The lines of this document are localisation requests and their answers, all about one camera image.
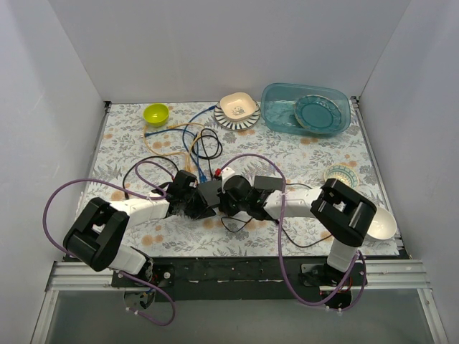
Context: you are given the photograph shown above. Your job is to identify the black network switch box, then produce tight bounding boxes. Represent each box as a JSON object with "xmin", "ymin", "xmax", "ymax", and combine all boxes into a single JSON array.
[{"xmin": 197, "ymin": 180, "xmax": 222, "ymax": 209}]

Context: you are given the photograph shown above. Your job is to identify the thin black power cable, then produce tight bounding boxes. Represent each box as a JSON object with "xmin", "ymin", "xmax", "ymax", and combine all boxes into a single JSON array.
[{"xmin": 221, "ymin": 182, "xmax": 333, "ymax": 249}]

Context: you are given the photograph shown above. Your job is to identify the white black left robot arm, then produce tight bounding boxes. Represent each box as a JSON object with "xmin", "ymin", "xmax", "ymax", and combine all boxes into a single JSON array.
[{"xmin": 63, "ymin": 171, "xmax": 221, "ymax": 287}]

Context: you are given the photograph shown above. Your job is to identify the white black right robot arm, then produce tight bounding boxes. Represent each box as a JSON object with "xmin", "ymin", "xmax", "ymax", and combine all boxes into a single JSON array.
[{"xmin": 218, "ymin": 175, "xmax": 377, "ymax": 285}]

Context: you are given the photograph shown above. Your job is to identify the black power adapter brick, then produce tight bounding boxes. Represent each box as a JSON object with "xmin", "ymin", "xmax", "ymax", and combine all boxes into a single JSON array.
[{"xmin": 253, "ymin": 176, "xmax": 283, "ymax": 190}]

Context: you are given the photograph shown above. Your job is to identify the floral patterned table mat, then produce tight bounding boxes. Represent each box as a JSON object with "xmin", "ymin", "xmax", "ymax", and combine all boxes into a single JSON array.
[{"xmin": 85, "ymin": 102, "xmax": 387, "ymax": 257}]

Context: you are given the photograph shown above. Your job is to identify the striped white blue plate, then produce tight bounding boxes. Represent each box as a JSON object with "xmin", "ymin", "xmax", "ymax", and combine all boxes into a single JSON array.
[{"xmin": 214, "ymin": 102, "xmax": 261, "ymax": 131}]

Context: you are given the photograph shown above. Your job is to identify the lime green plastic bowl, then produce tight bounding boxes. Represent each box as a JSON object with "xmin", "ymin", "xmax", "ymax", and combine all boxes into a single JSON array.
[{"xmin": 143, "ymin": 103, "xmax": 169, "ymax": 128}]

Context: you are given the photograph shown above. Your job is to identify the cream square panda bowl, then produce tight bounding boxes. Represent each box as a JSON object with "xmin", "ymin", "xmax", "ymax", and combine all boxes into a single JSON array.
[{"xmin": 219, "ymin": 92, "xmax": 257, "ymax": 121}]

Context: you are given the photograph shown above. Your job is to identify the teal transparent plastic tub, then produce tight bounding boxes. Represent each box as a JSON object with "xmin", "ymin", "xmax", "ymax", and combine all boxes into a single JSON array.
[{"xmin": 260, "ymin": 83, "xmax": 351, "ymax": 138}]

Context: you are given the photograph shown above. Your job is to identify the patterned teal yellow small bowl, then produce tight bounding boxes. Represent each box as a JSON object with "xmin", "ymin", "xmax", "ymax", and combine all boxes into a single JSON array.
[{"xmin": 323, "ymin": 164, "xmax": 359, "ymax": 189}]

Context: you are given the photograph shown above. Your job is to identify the teal glass plate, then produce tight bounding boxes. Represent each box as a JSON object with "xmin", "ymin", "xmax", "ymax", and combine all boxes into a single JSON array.
[{"xmin": 294, "ymin": 95, "xmax": 345, "ymax": 134}]

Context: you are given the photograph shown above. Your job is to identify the white ceramic bowl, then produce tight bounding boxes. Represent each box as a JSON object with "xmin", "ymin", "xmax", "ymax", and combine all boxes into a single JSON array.
[{"xmin": 366, "ymin": 207, "xmax": 397, "ymax": 241}]

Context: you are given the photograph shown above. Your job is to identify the blue ethernet cable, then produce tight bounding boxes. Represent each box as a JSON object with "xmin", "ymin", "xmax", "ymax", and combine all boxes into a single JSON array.
[{"xmin": 145, "ymin": 105, "xmax": 218, "ymax": 182}]

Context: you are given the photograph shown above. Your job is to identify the yellow ethernet cable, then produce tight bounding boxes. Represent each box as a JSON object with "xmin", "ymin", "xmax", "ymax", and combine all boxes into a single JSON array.
[{"xmin": 143, "ymin": 122, "xmax": 205, "ymax": 171}]

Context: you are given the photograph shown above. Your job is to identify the black looped cable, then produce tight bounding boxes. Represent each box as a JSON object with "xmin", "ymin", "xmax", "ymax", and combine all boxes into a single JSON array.
[{"xmin": 122, "ymin": 128, "xmax": 222, "ymax": 200}]

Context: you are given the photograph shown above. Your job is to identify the aluminium frame rail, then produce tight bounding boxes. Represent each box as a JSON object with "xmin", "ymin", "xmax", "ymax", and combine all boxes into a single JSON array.
[{"xmin": 45, "ymin": 259, "xmax": 431, "ymax": 291}]

